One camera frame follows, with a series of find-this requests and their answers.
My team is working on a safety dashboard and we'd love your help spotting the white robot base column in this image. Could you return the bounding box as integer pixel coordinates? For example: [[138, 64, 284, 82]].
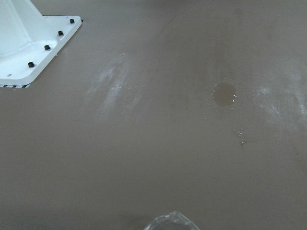
[[0, 0, 82, 88]]

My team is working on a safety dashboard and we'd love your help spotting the small clear shot glass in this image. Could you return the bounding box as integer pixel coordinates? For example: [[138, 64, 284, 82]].
[[144, 211, 199, 230]]

